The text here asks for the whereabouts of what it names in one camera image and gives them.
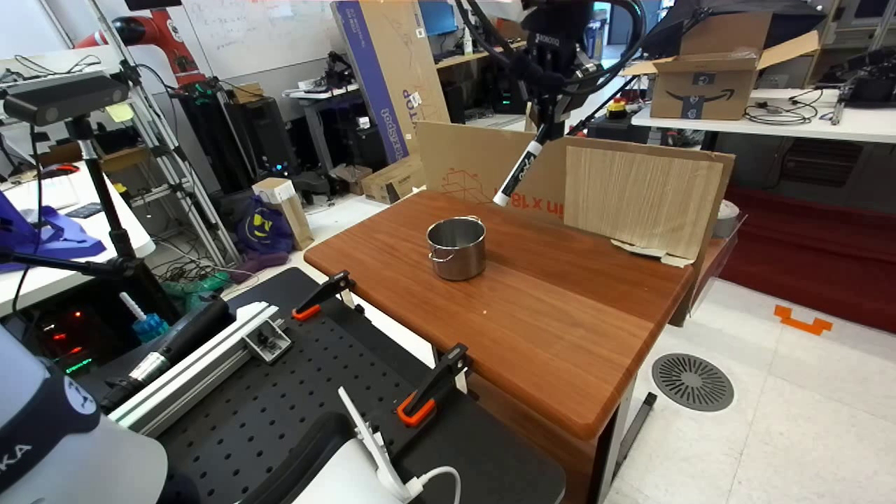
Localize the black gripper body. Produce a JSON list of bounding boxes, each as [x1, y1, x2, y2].
[[519, 0, 599, 100]]

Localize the black and white marker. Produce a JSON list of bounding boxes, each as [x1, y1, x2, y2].
[[489, 134, 548, 211]]

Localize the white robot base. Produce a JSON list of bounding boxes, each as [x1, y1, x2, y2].
[[0, 326, 172, 504]]

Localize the wooden desk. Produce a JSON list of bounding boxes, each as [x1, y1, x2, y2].
[[302, 187, 744, 504]]

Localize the brown cardboard backdrop sheet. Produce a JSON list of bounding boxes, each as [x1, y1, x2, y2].
[[411, 120, 740, 233]]

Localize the pale corrugated cardboard panel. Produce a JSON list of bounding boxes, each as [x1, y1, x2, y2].
[[564, 142, 727, 271]]

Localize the tall cardboard box blue edge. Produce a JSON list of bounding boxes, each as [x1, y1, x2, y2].
[[331, 0, 454, 168]]

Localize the open printed cardboard box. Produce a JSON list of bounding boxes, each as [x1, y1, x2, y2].
[[621, 11, 823, 123]]

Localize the metal cup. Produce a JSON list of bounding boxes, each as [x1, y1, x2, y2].
[[424, 212, 489, 287]]

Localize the black and orange clamp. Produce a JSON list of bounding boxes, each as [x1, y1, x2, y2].
[[396, 341, 474, 431], [288, 268, 359, 329]]

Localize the red carpet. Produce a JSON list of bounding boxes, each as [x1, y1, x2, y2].
[[716, 187, 896, 336]]

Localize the round metal floor drain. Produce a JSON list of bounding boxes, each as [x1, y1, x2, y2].
[[650, 351, 740, 414]]

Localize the whiteboard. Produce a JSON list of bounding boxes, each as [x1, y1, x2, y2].
[[174, 0, 351, 85]]

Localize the purple bag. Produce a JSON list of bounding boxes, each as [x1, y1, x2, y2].
[[226, 191, 296, 261]]

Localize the black metal bar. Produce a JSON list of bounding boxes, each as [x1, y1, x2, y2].
[[608, 390, 660, 471]]

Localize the aluminium ladder stand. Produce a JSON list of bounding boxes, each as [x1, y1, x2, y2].
[[88, 0, 243, 271]]

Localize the red machine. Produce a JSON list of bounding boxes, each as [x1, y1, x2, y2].
[[75, 5, 205, 89]]

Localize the black tripod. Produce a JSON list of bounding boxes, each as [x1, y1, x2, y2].
[[0, 114, 180, 326]]

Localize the white table with cloth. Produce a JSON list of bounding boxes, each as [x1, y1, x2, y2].
[[0, 161, 160, 320]]

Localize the purple cloth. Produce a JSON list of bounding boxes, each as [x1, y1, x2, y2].
[[0, 187, 109, 274]]

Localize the black control box red lights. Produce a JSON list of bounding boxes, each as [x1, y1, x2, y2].
[[0, 277, 181, 401]]

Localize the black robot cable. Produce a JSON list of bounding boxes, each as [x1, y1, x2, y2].
[[569, 0, 650, 113]]

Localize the white table with cables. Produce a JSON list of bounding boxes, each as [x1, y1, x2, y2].
[[631, 86, 896, 148]]

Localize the white cable with plug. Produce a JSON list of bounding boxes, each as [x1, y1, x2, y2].
[[334, 383, 464, 504]]

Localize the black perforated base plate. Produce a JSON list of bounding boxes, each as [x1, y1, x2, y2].
[[155, 264, 569, 504]]

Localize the aluminium extrusion rail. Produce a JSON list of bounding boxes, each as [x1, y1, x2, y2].
[[104, 301, 295, 441]]

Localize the black cylindrical handle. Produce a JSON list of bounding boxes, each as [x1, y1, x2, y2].
[[99, 298, 237, 414]]

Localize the blue handled tool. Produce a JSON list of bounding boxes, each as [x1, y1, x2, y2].
[[116, 289, 174, 347]]

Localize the black camera on tripod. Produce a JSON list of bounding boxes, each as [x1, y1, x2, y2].
[[0, 70, 135, 128]]

